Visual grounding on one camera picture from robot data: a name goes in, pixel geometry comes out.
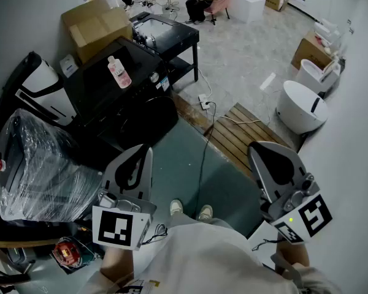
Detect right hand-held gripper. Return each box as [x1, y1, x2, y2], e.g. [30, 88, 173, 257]
[247, 141, 334, 244]

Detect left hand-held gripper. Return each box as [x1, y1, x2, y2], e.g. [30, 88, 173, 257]
[91, 144, 158, 251]

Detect round black washing machine door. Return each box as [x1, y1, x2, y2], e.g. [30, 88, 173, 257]
[115, 95, 180, 150]

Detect black washing machine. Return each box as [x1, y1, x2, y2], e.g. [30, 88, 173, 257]
[63, 37, 180, 153]

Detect person's right forearm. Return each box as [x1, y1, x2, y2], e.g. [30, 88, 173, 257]
[276, 240, 310, 269]

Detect person's left forearm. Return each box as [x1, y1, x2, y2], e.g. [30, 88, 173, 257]
[99, 246, 136, 286]

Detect white open-lid bin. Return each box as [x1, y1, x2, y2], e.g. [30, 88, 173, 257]
[295, 58, 342, 92]

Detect large open cardboard box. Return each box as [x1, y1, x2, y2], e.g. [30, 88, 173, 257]
[61, 3, 133, 66]

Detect red power tool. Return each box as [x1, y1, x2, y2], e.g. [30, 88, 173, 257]
[53, 238, 81, 266]

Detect wooden slat mat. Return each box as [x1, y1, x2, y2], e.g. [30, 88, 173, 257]
[206, 102, 291, 178]

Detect person's left beige shoe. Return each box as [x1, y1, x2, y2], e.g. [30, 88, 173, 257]
[169, 198, 184, 217]

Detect person's beige shoe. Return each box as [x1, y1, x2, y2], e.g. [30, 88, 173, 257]
[197, 204, 214, 222]
[169, 198, 184, 217]

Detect person's grey trousers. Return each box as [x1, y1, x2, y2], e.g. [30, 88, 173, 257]
[171, 212, 236, 230]

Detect person's right beige shoe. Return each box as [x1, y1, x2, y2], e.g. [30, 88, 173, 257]
[197, 204, 214, 222]

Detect teal floor mat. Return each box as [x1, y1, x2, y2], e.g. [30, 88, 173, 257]
[151, 117, 262, 237]

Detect white paper strip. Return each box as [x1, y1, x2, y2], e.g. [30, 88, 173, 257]
[259, 72, 277, 91]

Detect person's white shirt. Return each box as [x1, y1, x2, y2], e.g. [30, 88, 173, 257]
[99, 222, 346, 294]

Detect plastic-wrapped black appliance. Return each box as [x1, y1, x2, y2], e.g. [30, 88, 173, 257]
[0, 108, 104, 222]

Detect white power strip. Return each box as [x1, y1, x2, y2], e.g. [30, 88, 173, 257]
[197, 93, 213, 110]

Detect cardboard box with white items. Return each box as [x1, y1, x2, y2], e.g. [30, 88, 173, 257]
[291, 30, 334, 70]

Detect pink detergent bottle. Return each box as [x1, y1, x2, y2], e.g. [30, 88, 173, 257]
[107, 55, 132, 89]

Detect white and black appliance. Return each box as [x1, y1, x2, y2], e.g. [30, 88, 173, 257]
[14, 57, 77, 126]

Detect small white blue-label box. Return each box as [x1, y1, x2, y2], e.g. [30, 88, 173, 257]
[59, 54, 79, 78]

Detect black low table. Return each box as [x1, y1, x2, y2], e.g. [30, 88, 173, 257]
[129, 10, 201, 87]

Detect white cube box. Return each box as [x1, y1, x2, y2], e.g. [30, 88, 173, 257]
[231, 0, 267, 23]

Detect white power cable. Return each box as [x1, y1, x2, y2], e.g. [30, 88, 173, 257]
[196, 67, 272, 126]

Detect long black power cable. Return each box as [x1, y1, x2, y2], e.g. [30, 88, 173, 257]
[195, 100, 218, 214]

